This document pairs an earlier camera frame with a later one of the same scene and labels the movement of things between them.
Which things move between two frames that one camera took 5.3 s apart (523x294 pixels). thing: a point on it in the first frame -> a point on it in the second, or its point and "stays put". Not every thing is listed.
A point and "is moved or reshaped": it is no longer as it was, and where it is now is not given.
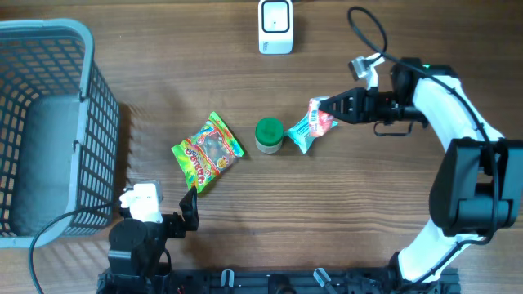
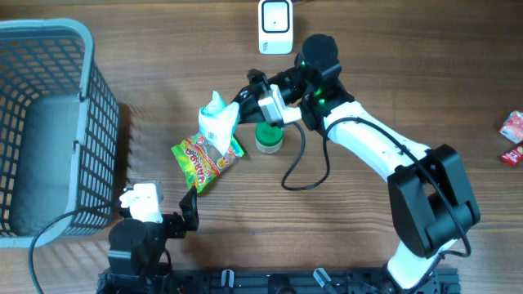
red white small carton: x=319 y=121 is moved or reshaped
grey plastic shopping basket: x=59 y=134 stays put
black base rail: x=139 y=282 stays put
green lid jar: x=269 y=133 stays put
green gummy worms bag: x=207 y=152 stays put
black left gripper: x=178 y=229 stays put
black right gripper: x=359 y=99 -> x=250 y=109
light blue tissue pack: x=315 y=124 is moved or reshaped
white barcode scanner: x=275 y=27 stays put
